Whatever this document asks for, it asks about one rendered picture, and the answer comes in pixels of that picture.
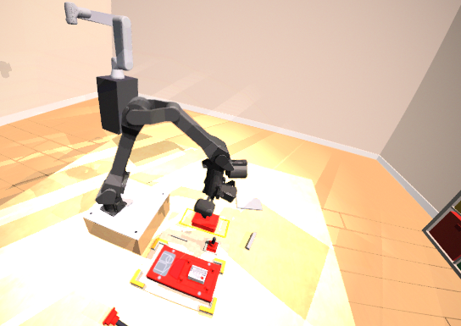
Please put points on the red rectangular box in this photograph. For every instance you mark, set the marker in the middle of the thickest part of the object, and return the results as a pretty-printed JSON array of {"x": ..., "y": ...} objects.
[{"x": 208, "y": 223}]

